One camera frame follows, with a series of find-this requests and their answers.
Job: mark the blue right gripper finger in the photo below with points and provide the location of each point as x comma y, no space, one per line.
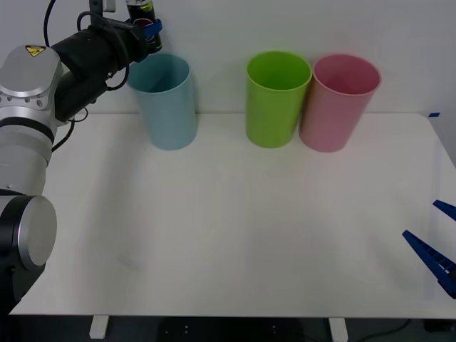
432,258
447,208

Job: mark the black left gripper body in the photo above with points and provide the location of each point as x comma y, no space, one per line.
137,44

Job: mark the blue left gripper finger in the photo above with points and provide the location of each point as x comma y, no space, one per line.
154,27

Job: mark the black drink can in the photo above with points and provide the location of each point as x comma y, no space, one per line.
140,10

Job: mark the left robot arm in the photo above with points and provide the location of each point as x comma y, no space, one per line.
28,82

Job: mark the pale blue plastic bin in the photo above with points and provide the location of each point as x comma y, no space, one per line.
171,114

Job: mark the white table leg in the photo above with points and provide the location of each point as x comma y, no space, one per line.
98,327
338,329

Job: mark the green plastic bin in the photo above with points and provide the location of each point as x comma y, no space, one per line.
270,114

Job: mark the pink plastic bin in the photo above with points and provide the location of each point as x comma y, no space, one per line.
331,117

